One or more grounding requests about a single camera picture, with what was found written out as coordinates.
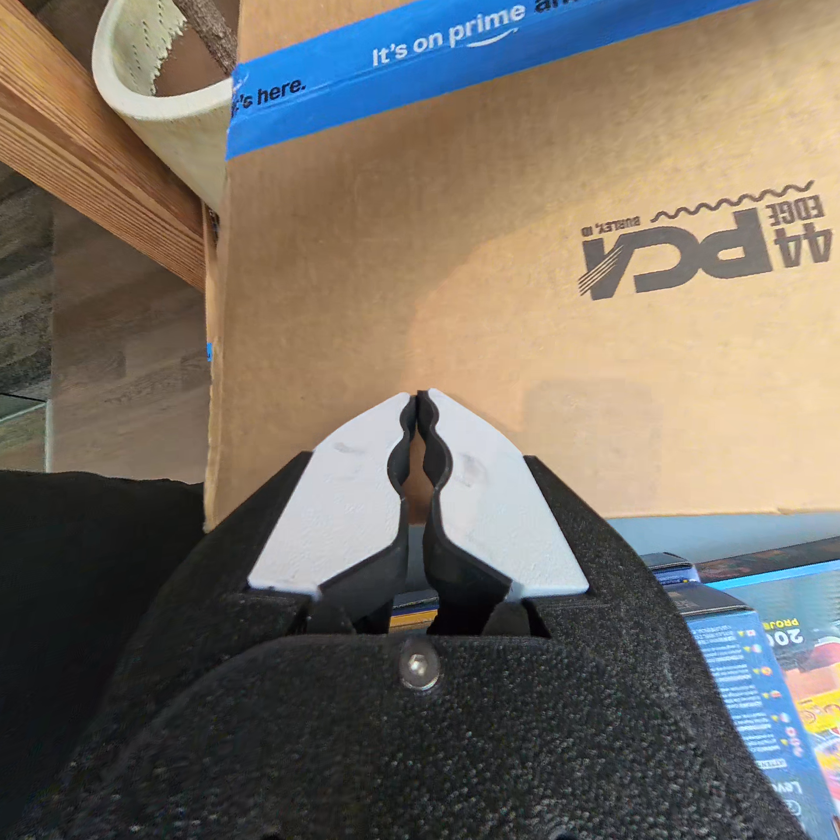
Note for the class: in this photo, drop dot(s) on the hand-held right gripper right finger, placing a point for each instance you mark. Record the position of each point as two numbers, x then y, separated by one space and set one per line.
499 518

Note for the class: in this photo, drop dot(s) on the colourful toy kit box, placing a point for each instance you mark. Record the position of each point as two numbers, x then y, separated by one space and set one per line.
774 695

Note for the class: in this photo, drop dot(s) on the cream curved shoe sole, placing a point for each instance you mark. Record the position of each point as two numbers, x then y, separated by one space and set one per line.
177 128

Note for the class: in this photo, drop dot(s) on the black cloth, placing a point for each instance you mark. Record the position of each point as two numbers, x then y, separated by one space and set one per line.
72 590

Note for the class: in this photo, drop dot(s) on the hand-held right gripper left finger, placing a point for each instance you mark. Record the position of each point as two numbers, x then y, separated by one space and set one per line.
338 505

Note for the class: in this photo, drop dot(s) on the wooden beam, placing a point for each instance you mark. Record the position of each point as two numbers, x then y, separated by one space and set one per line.
98 144

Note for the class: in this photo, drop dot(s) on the cardboard box with blue tape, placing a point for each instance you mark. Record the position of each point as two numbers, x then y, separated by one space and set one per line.
459 262

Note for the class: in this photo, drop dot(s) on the clear glass panel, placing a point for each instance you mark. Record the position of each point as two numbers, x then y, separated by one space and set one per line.
19 426

